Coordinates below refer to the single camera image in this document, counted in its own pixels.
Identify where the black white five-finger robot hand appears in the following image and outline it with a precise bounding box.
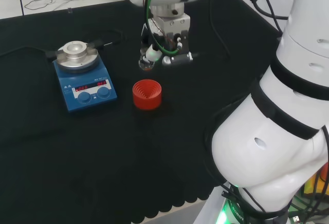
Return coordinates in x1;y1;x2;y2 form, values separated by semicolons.
140;14;194;67

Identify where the clear round-bottom glass flask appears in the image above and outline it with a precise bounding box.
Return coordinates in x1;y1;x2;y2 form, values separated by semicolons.
138;48;156;72

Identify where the heater with blue base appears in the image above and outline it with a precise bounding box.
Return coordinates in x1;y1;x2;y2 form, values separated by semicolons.
46;39;118;114

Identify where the black bench cloth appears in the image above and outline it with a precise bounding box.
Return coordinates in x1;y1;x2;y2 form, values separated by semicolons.
0;0;283;224

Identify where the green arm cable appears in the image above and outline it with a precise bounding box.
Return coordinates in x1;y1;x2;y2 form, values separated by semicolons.
143;0;182;55

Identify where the thin black hanging cable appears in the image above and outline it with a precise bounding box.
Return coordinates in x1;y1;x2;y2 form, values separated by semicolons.
208;0;231;61

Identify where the thin black probe cable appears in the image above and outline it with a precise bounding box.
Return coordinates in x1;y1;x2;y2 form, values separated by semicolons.
86;29;127;47

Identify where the red ribbed flask ring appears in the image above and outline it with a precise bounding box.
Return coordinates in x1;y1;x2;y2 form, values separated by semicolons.
132;79;163;111

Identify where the black floor cable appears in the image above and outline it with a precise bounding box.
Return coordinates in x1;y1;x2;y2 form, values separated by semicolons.
24;0;86;11

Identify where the thick black heater power cable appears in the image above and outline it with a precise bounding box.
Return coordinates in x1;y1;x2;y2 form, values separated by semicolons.
0;45;51;59

